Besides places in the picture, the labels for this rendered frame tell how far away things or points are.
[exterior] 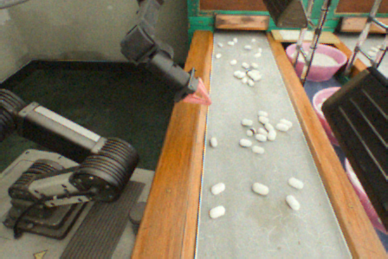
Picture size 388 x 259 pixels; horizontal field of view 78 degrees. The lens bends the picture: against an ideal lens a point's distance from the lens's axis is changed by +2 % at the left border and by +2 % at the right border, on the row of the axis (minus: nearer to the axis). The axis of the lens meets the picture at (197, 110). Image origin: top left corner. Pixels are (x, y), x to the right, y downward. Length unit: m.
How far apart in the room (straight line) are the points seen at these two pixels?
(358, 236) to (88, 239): 0.72
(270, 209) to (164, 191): 0.24
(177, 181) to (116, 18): 2.12
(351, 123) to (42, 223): 0.87
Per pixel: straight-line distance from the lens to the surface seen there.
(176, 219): 0.55
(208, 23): 1.48
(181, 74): 0.62
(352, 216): 0.64
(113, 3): 2.52
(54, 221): 0.93
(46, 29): 2.91
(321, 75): 1.23
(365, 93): 0.34
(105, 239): 0.89
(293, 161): 0.71
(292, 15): 0.68
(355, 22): 1.60
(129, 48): 0.61
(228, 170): 0.65
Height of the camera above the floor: 1.25
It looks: 37 degrees down
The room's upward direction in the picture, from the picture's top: straight up
